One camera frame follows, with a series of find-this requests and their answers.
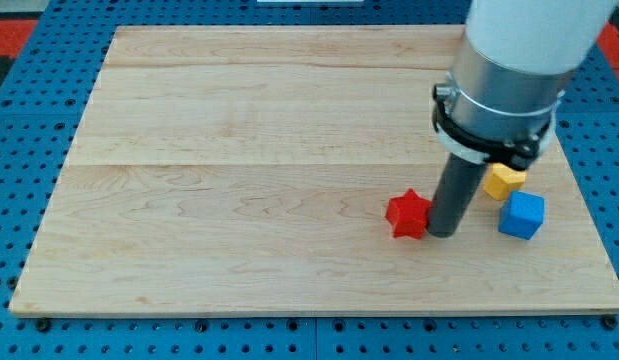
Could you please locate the light wooden board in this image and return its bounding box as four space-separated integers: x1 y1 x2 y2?
9 25 619 318

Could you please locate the blue wooden cube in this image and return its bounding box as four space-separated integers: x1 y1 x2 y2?
498 190 545 240

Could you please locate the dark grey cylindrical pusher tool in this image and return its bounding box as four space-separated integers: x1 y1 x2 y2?
427 153 487 238

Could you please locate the yellow wooden block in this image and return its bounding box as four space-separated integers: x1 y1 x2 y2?
483 163 527 201

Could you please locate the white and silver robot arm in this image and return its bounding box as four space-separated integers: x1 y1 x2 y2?
432 0 618 170

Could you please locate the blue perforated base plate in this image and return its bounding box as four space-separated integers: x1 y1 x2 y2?
0 0 619 359

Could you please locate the red wooden star block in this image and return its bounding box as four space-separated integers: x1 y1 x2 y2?
385 188 431 240

